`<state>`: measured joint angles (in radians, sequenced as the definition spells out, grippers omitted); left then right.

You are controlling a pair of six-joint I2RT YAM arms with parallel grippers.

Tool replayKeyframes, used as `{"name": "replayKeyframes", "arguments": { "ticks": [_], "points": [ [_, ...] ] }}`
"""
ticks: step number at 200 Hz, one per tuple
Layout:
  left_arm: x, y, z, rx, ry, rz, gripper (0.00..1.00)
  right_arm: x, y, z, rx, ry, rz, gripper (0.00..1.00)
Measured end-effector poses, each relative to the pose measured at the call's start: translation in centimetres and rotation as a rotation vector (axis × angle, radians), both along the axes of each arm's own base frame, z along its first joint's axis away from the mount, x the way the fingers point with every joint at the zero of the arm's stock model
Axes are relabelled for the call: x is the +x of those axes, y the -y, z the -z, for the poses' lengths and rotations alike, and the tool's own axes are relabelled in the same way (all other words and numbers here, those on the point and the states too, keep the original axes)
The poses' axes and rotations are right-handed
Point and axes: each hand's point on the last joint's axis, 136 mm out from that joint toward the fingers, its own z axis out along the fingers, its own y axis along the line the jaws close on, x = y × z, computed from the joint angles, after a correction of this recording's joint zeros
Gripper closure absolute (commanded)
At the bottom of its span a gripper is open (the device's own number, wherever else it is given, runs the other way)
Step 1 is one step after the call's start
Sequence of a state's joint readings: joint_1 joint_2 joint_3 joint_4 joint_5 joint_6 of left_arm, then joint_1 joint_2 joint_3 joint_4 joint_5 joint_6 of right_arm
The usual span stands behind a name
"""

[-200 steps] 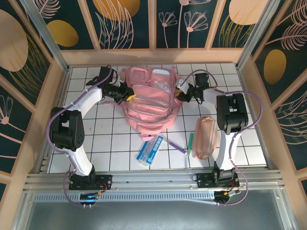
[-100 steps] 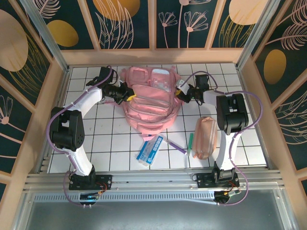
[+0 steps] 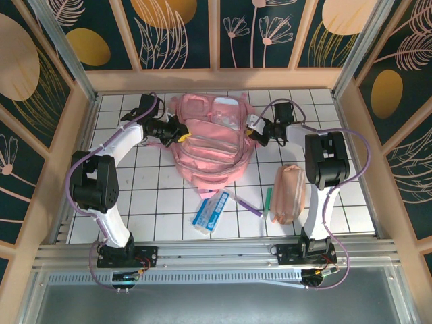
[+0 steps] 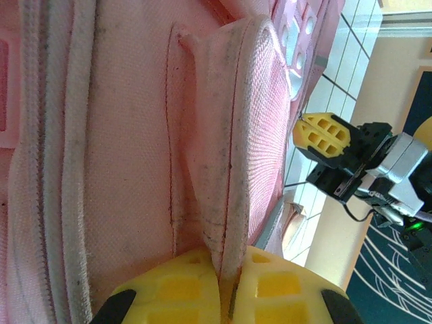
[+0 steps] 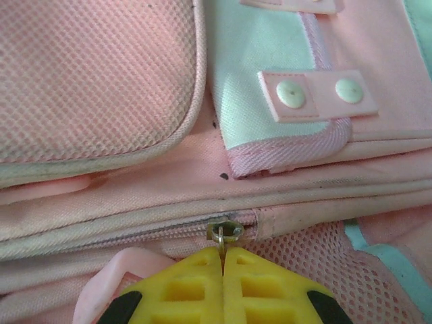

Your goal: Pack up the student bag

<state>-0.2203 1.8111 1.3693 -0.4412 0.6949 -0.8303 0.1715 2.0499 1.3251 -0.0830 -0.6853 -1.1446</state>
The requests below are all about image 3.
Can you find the pink student backpack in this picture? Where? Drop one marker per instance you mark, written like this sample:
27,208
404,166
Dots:
209,158

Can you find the peach pencil case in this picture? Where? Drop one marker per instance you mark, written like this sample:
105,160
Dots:
290,192

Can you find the green marker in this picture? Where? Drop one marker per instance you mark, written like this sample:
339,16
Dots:
268,202

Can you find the purple pen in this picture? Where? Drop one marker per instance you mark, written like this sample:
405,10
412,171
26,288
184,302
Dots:
248,205

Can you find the blue ruler set pouch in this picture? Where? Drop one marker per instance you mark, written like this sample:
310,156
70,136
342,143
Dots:
211,211

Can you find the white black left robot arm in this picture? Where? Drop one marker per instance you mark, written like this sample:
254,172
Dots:
125,138

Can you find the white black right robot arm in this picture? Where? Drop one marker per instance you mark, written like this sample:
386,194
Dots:
324,162

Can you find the small controller board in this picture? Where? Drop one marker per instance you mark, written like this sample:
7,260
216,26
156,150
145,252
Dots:
125,278
317,275

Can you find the grey metal floor panel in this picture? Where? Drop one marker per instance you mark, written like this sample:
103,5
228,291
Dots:
216,303

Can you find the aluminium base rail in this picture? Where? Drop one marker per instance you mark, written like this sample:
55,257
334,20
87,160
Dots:
216,251

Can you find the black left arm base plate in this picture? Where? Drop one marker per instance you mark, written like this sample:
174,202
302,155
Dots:
148,256

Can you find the aluminium corner post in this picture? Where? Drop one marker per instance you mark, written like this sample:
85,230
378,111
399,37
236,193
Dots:
60,44
364,44

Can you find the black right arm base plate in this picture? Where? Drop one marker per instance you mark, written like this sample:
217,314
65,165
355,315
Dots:
287,254

